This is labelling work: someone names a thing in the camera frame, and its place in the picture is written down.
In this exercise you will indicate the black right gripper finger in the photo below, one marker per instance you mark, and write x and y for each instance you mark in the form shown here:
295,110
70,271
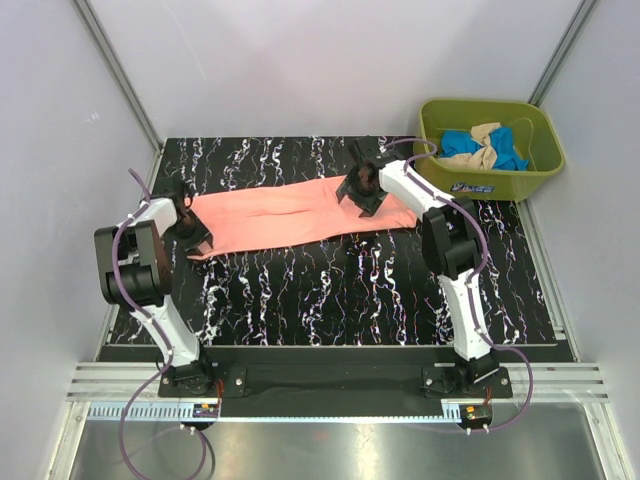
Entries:
343,190
369,206

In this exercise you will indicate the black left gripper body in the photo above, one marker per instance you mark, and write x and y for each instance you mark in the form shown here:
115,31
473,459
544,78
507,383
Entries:
189,230

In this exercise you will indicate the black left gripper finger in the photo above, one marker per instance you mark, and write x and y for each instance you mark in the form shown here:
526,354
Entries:
206,245
194,255

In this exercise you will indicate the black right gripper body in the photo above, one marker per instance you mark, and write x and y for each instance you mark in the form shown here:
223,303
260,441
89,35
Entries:
363,196

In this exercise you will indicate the pink t shirt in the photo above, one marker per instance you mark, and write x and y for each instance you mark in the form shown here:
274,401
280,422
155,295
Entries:
260,218

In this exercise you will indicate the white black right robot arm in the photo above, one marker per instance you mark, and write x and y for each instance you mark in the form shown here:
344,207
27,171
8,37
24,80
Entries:
453,246

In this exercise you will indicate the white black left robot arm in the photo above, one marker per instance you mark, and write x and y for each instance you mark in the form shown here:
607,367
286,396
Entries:
135,274

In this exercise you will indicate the blue t shirt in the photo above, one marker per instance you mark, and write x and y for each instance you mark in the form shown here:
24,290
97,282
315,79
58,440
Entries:
508,158

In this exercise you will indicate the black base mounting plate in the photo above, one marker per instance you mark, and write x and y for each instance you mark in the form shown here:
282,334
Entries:
278,405

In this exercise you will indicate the olive green plastic bin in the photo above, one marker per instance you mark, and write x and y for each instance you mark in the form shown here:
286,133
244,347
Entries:
534,139

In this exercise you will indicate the aluminium frame rail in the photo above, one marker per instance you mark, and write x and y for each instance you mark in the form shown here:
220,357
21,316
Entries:
552,382

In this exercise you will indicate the left slotted cable duct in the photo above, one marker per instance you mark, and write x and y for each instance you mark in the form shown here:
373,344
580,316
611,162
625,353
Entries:
155,411

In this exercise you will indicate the slotted cable duct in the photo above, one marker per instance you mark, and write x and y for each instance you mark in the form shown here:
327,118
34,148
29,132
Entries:
473,416
155,411

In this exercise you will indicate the right slotted cable duct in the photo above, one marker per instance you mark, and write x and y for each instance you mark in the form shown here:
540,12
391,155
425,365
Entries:
473,416

